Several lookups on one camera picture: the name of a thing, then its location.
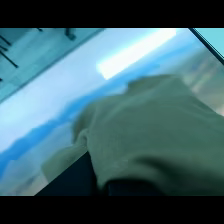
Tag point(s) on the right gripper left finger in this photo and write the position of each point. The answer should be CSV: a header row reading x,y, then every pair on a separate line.
x,y
75,181

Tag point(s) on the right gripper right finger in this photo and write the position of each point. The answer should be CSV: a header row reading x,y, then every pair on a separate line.
x,y
133,189

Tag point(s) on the tan shirt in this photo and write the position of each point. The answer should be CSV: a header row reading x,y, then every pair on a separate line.
x,y
156,133

